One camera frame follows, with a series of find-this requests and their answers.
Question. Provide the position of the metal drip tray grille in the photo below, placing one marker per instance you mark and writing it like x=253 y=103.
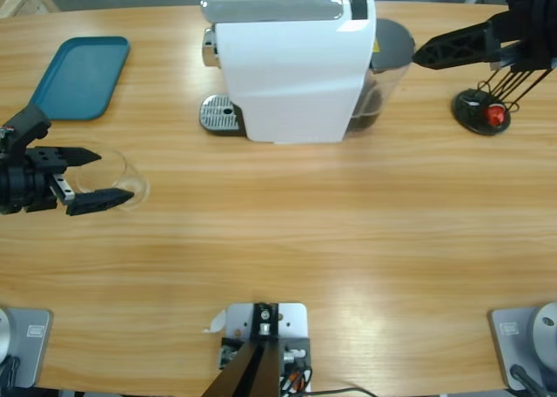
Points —
x=219 y=112

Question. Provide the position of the dark aluminium post with bracket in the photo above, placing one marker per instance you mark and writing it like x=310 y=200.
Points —
x=254 y=371

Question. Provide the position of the chrome coffee machine lever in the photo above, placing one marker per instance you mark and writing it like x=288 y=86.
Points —
x=270 y=8

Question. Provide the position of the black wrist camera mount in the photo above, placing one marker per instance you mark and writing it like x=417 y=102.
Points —
x=30 y=118

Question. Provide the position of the red coffee capsule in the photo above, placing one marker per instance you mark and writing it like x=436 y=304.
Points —
x=495 y=115

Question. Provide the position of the black capsule holder with rods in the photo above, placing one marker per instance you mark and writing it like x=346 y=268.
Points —
x=467 y=109

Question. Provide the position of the clear drinking glass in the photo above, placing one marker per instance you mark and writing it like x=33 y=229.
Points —
x=130 y=181

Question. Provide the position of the white paper tag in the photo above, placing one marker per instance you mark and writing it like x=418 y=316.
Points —
x=216 y=323

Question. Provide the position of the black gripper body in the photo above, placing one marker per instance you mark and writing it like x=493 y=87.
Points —
x=531 y=22
x=22 y=188

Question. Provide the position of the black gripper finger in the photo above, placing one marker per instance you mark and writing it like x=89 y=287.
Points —
x=48 y=158
x=457 y=44
x=100 y=199

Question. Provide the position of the white coffee machine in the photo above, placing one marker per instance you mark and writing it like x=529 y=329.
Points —
x=291 y=83

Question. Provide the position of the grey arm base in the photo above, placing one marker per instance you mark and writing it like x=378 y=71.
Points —
x=522 y=340
x=26 y=349

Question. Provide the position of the teal plastic tray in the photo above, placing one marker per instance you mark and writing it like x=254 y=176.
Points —
x=78 y=79

